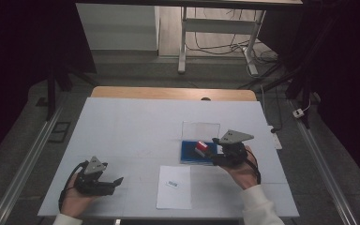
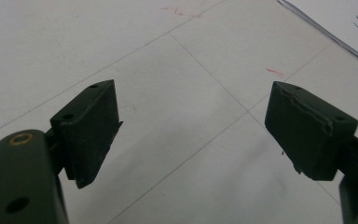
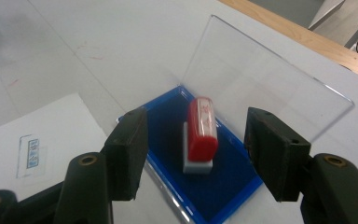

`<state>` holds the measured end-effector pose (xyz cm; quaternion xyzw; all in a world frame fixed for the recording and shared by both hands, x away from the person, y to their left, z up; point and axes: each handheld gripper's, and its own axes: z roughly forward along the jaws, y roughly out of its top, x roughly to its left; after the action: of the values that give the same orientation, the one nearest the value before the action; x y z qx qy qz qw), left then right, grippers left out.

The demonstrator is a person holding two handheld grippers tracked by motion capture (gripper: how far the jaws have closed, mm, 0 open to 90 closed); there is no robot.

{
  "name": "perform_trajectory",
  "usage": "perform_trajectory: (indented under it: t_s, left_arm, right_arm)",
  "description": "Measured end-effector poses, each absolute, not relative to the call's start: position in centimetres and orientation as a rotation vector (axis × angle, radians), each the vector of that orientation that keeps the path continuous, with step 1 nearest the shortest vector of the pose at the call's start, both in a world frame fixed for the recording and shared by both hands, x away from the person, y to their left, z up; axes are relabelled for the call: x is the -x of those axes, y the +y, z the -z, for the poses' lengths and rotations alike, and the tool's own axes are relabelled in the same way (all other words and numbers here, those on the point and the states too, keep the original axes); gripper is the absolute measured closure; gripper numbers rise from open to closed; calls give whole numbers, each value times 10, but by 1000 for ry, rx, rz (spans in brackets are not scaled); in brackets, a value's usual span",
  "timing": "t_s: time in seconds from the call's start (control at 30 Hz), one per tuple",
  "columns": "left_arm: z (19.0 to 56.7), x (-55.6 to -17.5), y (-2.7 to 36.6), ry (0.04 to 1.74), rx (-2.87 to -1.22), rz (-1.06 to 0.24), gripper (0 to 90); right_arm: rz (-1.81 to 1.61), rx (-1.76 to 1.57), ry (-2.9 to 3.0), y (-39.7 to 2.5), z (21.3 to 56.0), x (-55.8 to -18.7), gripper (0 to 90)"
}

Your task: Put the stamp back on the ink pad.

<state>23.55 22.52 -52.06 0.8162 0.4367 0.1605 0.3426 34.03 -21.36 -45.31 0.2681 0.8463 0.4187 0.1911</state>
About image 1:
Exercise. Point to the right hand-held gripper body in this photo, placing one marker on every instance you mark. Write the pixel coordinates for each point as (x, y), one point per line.
(232, 153)

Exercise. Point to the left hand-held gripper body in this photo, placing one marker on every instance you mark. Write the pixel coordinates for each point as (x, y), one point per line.
(90, 186)

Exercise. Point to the red stamp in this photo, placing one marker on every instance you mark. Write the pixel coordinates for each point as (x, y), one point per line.
(202, 148)

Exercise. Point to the blue ink pad box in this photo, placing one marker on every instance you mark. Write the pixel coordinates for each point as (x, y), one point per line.
(189, 156)

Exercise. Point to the white paper sheet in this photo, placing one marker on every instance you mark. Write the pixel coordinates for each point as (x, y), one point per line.
(174, 195)

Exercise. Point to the person's right hand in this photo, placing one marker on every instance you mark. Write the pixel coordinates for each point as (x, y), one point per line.
(240, 175)

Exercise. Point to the person's left hand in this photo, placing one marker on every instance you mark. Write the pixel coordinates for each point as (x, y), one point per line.
(74, 203)

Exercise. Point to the large white table cover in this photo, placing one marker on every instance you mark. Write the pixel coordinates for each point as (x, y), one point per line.
(131, 131)

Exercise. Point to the small dark round knob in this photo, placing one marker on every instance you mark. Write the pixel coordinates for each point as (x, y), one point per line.
(205, 99)

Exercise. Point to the white label strip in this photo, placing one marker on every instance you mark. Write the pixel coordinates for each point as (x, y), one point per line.
(276, 140)

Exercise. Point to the black floor socket plate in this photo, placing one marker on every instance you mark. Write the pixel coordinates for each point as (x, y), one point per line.
(59, 132)

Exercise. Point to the black metal stand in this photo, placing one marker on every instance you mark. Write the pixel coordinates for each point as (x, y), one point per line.
(51, 93)
(303, 81)

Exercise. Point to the dark curtain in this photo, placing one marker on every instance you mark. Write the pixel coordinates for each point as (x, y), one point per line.
(347, 78)
(18, 47)

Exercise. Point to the white cabinet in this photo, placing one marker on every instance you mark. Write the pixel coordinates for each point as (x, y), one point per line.
(118, 28)

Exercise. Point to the aluminium rail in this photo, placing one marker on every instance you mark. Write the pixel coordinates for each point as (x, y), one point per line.
(322, 165)
(25, 165)

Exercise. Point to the white desk frame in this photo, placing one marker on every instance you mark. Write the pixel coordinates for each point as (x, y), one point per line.
(218, 26)

